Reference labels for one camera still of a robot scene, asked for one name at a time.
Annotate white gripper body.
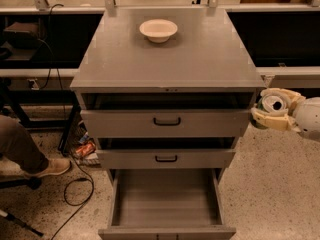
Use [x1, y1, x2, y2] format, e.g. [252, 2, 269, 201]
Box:
[290, 97, 320, 142]

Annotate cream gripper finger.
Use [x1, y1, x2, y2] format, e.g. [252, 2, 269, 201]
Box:
[251, 107, 300, 132]
[259, 88, 305, 114]

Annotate green soda can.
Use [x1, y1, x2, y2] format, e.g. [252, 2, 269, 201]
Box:
[251, 95, 290, 130]

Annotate grey drawer cabinet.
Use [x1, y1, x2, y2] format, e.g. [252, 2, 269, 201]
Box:
[69, 6, 267, 185]

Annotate grey middle drawer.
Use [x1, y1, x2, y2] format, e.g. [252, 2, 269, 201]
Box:
[97, 137, 235, 169]

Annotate grey drawer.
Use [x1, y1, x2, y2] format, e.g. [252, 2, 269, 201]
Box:
[81, 92, 252, 138]
[98, 169, 236, 240]
[97, 137, 235, 169]

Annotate grey top drawer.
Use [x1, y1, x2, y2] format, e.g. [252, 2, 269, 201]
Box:
[81, 92, 252, 138]

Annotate grey bottom drawer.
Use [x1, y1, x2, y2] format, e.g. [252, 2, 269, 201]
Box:
[98, 169, 236, 240]

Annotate white paper bowl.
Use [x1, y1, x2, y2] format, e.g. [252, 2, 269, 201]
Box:
[139, 19, 178, 43]

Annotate orange snack bag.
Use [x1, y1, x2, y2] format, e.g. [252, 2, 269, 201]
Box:
[75, 141, 96, 159]

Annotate tan shoe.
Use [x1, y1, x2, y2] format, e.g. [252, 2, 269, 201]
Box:
[24, 158, 71, 178]

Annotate black chair base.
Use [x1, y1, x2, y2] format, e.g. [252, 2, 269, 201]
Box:
[0, 177, 43, 237]

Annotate person's leg brown trousers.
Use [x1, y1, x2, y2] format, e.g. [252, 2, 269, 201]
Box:
[0, 115, 49, 174]

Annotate dark box on shelf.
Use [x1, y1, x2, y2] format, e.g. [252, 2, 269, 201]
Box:
[3, 22, 39, 49]

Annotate black floor cable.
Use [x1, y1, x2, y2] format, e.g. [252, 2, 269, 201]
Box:
[49, 153, 96, 240]

